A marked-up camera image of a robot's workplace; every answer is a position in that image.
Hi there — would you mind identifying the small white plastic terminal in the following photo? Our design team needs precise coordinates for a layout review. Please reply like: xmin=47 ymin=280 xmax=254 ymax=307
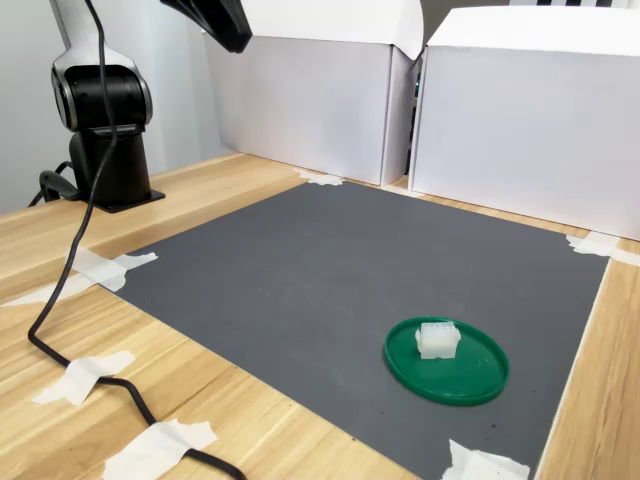
xmin=414 ymin=321 xmax=461 ymax=362

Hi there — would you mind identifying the round green lid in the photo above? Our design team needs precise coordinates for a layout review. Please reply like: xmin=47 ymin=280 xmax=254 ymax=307
xmin=383 ymin=315 xmax=511 ymax=407

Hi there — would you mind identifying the white cardboard box with flap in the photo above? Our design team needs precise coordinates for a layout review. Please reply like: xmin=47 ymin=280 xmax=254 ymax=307
xmin=202 ymin=0 xmax=426 ymax=188

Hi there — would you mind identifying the white tape piece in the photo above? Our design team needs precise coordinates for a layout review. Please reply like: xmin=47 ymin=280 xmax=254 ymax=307
xmin=439 ymin=438 xmax=531 ymax=480
xmin=64 ymin=243 xmax=159 ymax=294
xmin=102 ymin=418 xmax=220 ymax=480
xmin=0 ymin=273 xmax=96 ymax=309
xmin=564 ymin=230 xmax=640 ymax=266
xmin=31 ymin=349 xmax=137 ymax=407
xmin=292 ymin=167 xmax=346 ymax=187

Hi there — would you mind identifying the dark grey mat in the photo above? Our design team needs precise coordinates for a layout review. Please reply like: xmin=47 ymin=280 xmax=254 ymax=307
xmin=113 ymin=180 xmax=612 ymax=480

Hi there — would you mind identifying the wide white cardboard box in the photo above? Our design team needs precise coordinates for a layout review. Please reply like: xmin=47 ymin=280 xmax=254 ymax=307
xmin=407 ymin=5 xmax=640 ymax=242

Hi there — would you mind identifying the black and white checkered board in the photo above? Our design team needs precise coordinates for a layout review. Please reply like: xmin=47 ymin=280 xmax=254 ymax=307
xmin=509 ymin=0 xmax=632 ymax=9

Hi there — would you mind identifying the black base cable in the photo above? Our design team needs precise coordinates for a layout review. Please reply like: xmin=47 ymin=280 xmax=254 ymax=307
xmin=27 ymin=159 xmax=82 ymax=209

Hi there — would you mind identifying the long black camera cable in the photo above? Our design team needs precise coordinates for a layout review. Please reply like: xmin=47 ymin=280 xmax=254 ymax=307
xmin=28 ymin=0 xmax=247 ymax=480

